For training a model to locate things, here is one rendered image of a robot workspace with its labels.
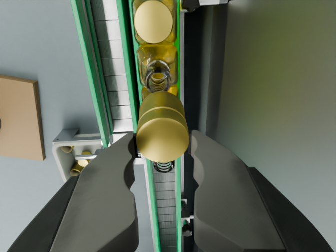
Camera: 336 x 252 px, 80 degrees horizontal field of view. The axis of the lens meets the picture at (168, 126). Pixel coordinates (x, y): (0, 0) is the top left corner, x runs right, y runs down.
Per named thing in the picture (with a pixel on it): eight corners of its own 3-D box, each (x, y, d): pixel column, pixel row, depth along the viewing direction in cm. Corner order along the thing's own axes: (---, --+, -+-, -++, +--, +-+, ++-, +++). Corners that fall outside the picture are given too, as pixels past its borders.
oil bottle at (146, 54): (171, 61, 46) (180, 91, 27) (146, 62, 46) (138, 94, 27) (170, 34, 44) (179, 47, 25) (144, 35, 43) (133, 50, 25)
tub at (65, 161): (134, 166, 76) (132, 183, 69) (74, 170, 76) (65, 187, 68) (128, 126, 68) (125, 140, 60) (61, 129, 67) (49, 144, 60)
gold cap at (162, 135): (183, 130, 17) (190, 163, 13) (141, 132, 17) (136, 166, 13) (184, 90, 15) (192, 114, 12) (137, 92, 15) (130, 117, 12)
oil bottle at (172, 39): (170, 33, 44) (179, 46, 25) (143, 34, 43) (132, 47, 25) (169, 3, 41) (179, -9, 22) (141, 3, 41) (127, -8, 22)
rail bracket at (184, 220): (198, 199, 69) (206, 237, 57) (178, 201, 69) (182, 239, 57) (199, 191, 67) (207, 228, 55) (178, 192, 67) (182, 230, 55)
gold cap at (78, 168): (70, 177, 70) (74, 168, 73) (80, 178, 70) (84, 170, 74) (70, 169, 68) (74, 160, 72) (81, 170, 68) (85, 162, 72)
